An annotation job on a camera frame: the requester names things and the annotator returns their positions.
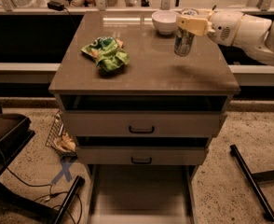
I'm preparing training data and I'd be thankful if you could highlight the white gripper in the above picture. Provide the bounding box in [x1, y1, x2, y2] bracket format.
[176, 9, 243, 46]

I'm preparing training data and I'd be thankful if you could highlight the redbull can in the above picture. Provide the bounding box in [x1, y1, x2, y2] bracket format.
[174, 8, 199, 57]

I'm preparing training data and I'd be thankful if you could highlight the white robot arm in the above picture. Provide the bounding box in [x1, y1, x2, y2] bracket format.
[176, 9, 274, 66]

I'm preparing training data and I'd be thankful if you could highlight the grey drawer cabinet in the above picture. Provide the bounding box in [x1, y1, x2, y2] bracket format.
[48, 10, 241, 173]

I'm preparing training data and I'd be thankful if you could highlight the middle grey drawer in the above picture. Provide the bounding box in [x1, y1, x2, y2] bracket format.
[76, 147, 206, 165]

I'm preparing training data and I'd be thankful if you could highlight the grey drawer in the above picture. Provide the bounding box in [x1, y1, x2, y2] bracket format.
[76, 147, 206, 165]
[61, 111, 226, 137]

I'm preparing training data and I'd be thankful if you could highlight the top grey drawer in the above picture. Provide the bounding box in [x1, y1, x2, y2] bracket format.
[61, 111, 226, 137]

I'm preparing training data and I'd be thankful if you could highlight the bottom open drawer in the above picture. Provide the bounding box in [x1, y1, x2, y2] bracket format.
[87, 165, 198, 224]

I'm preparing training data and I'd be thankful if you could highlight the white ceramic bowl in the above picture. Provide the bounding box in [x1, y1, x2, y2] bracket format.
[152, 10, 178, 35]

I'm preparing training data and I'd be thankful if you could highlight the green crumpled chip bag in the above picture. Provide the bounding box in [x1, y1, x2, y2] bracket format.
[81, 36, 130, 72]

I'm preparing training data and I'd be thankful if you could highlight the black power adapter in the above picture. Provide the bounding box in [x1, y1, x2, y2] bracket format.
[48, 1, 64, 11]

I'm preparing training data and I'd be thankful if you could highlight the black stand leg right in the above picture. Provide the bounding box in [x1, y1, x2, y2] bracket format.
[230, 145, 274, 222]

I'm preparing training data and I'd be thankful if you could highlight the black stand leg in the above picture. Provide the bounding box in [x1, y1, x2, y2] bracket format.
[230, 145, 274, 222]
[51, 175, 85, 224]

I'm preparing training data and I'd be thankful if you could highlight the blue tape cross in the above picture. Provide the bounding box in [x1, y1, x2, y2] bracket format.
[51, 157, 76, 185]

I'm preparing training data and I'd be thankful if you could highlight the black stand leg left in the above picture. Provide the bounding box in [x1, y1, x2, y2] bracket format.
[51, 175, 85, 224]

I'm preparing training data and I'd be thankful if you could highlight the black chair left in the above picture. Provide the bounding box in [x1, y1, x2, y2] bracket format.
[0, 106, 57, 223]

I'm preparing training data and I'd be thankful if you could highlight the wire basket on floor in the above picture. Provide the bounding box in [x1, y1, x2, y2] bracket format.
[45, 113, 76, 157]

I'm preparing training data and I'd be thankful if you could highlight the black floor cable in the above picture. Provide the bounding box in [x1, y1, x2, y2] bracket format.
[0, 147, 83, 224]

